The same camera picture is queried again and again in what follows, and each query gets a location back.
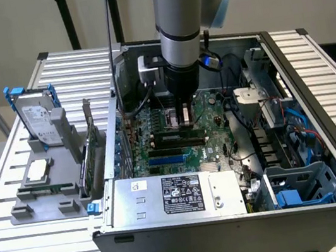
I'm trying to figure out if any blue plastic latch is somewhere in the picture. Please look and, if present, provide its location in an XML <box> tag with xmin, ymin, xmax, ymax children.
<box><xmin>85</xmin><ymin>200</ymin><xmax>102</xmax><ymax>216</ymax></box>

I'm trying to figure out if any black plug with blue light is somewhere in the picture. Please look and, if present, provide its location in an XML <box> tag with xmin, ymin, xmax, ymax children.
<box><xmin>195</xmin><ymin>28</ymin><xmax>223</xmax><ymax>73</ymax></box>

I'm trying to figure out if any open black PC case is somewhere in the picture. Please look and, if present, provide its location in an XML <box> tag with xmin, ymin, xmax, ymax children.
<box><xmin>62</xmin><ymin>8</ymin><xmax>336</xmax><ymax>252</ymax></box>

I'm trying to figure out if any grey parts rack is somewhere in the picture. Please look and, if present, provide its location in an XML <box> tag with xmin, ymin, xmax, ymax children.
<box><xmin>0</xmin><ymin>99</ymin><xmax>120</xmax><ymax>227</ymax></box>

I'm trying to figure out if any red wire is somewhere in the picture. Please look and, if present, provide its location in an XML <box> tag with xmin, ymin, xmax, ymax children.
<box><xmin>303</xmin><ymin>126</ymin><xmax>324</xmax><ymax>156</ymax></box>

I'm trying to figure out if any silver power supply unit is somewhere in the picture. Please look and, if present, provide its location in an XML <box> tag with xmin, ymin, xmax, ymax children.
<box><xmin>99</xmin><ymin>159</ymin><xmax>250</xmax><ymax>237</ymax></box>

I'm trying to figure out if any black RAM slot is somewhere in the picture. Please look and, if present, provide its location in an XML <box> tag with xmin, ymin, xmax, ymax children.
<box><xmin>152</xmin><ymin>135</ymin><xmax>208</xmax><ymax>154</ymax></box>

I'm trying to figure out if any thin black hanging cable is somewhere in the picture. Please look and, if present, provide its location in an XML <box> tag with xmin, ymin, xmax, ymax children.
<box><xmin>99</xmin><ymin>0</ymin><xmax>127</xmax><ymax>109</ymax></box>

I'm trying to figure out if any black stand pole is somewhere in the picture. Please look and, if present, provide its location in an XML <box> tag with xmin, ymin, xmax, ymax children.
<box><xmin>107</xmin><ymin>0</ymin><xmax>126</xmax><ymax>44</ymax></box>
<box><xmin>53</xmin><ymin>0</ymin><xmax>82</xmax><ymax>52</ymax></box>

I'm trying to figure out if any thick black camera cable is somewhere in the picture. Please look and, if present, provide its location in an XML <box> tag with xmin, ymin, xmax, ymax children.
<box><xmin>119</xmin><ymin>83</ymin><xmax>158</xmax><ymax>120</ymax></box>

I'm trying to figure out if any silver CPU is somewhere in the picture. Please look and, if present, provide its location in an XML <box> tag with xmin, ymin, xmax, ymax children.
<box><xmin>24</xmin><ymin>157</ymin><xmax>52</xmax><ymax>183</ymax></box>

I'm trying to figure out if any hard disk with blue bracket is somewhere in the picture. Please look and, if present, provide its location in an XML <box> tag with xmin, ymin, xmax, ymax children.
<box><xmin>3</xmin><ymin>79</ymin><xmax>68</xmax><ymax>155</ymax></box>

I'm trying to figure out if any CPU socket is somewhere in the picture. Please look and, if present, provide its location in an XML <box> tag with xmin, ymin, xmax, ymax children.
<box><xmin>160</xmin><ymin>104</ymin><xmax>188</xmax><ymax>130</ymax></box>

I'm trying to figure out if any small silver heatsink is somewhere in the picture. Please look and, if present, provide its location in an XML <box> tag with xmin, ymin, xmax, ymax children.
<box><xmin>198</xmin><ymin>160</ymin><xmax>221</xmax><ymax>174</ymax></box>

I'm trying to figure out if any green graphics card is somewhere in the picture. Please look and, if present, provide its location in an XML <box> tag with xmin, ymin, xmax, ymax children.
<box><xmin>64</xmin><ymin>96</ymin><xmax>110</xmax><ymax>201</ymax></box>

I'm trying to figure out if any blue wire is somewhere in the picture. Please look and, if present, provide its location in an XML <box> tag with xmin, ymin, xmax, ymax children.
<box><xmin>282</xmin><ymin>103</ymin><xmax>317</xmax><ymax>165</ymax></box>

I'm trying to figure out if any RAM stick in slot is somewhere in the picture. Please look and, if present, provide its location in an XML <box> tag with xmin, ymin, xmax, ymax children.
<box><xmin>152</xmin><ymin>127</ymin><xmax>207</xmax><ymax>145</ymax></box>

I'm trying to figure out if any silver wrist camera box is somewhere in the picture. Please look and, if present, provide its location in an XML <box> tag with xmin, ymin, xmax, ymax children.
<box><xmin>136</xmin><ymin>52</ymin><xmax>167</xmax><ymax>89</ymax></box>

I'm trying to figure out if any grey-blue disk bay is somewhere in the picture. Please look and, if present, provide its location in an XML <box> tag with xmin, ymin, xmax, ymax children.
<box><xmin>259</xmin><ymin>155</ymin><xmax>336</xmax><ymax>214</ymax></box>

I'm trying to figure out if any metal drive cage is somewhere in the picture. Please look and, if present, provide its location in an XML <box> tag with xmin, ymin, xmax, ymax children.
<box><xmin>225</xmin><ymin>42</ymin><xmax>300</xmax><ymax>135</ymax></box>

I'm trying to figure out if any green motherboard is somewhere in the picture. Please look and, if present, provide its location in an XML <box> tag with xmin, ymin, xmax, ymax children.
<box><xmin>119</xmin><ymin>85</ymin><xmax>250</xmax><ymax>190</ymax></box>

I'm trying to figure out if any green RAM stick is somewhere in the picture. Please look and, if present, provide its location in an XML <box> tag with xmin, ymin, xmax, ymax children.
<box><xmin>21</xmin><ymin>179</ymin><xmax>80</xmax><ymax>201</ymax></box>

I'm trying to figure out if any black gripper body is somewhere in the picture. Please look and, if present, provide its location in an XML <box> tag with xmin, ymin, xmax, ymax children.
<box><xmin>163</xmin><ymin>59</ymin><xmax>205</xmax><ymax>107</ymax></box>

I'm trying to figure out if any black expansion slot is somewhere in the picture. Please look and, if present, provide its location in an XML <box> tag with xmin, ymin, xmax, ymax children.
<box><xmin>148</xmin><ymin>145</ymin><xmax>183</xmax><ymax>160</ymax></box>

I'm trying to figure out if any blue expansion slot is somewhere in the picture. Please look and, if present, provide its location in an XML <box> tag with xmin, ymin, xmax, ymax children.
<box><xmin>147</xmin><ymin>152</ymin><xmax>185</xmax><ymax>170</ymax></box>

